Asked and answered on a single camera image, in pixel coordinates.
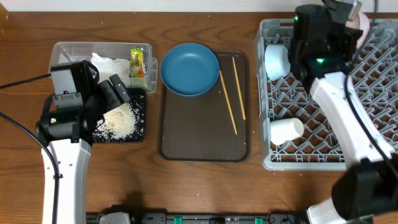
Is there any white paper napkin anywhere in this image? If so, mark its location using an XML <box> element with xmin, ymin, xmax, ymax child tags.
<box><xmin>91</xmin><ymin>53</ymin><xmax>131</xmax><ymax>86</ymax></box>

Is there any rice food waste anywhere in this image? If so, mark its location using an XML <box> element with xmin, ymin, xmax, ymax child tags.
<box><xmin>93</xmin><ymin>101</ymin><xmax>146</xmax><ymax>141</ymax></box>

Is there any green orange snack wrapper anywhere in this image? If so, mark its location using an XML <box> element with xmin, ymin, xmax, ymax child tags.
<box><xmin>130</xmin><ymin>48</ymin><xmax>145</xmax><ymax>78</ymax></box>

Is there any blue round plate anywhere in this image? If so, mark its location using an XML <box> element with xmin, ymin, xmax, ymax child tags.
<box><xmin>160</xmin><ymin>43</ymin><xmax>220</xmax><ymax>96</ymax></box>

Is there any light blue bowl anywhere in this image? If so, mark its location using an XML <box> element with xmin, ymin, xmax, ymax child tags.
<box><xmin>264</xmin><ymin>45</ymin><xmax>290</xmax><ymax>81</ymax></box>

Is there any white plastic cup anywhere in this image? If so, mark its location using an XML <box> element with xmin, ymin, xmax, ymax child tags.
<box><xmin>270</xmin><ymin>118</ymin><xmax>304</xmax><ymax>146</ymax></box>

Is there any white pink shallow bowl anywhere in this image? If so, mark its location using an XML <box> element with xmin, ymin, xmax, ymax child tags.
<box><xmin>346</xmin><ymin>12</ymin><xmax>370</xmax><ymax>49</ymax></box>

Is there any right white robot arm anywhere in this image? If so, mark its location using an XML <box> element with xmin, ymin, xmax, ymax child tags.
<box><xmin>288</xmin><ymin>1</ymin><xmax>397</xmax><ymax>223</ymax></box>

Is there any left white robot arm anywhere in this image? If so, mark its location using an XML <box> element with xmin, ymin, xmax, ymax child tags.
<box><xmin>36</xmin><ymin>60</ymin><xmax>130</xmax><ymax>223</ymax></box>

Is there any clear plastic waste bin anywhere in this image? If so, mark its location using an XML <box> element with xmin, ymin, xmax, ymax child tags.
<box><xmin>50</xmin><ymin>42</ymin><xmax>158</xmax><ymax>93</ymax></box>

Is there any grey plastic dishwasher rack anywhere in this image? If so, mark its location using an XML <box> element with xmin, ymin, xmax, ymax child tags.
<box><xmin>254</xmin><ymin>19</ymin><xmax>397</xmax><ymax>171</ymax></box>

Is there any black plastic tray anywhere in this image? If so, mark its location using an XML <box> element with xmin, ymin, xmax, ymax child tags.
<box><xmin>91</xmin><ymin>88</ymin><xmax>147</xmax><ymax>144</ymax></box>

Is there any brown plastic serving tray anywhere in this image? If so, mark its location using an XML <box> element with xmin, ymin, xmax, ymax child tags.
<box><xmin>158</xmin><ymin>50</ymin><xmax>251</xmax><ymax>162</ymax></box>

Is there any left wooden chopstick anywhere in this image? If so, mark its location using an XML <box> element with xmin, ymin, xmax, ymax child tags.
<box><xmin>219</xmin><ymin>70</ymin><xmax>238</xmax><ymax>135</ymax></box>

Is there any wooden chopstick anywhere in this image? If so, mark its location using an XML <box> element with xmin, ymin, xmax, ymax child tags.
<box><xmin>219</xmin><ymin>70</ymin><xmax>238</xmax><ymax>135</ymax></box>
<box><xmin>232</xmin><ymin>57</ymin><xmax>246</xmax><ymax>120</ymax></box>

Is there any right wooden chopstick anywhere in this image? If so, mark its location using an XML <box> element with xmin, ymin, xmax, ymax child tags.
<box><xmin>232</xmin><ymin>57</ymin><xmax>246</xmax><ymax>120</ymax></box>

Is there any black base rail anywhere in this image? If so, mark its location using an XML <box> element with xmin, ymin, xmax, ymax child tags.
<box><xmin>86</xmin><ymin>205</ymin><xmax>309</xmax><ymax>224</ymax></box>

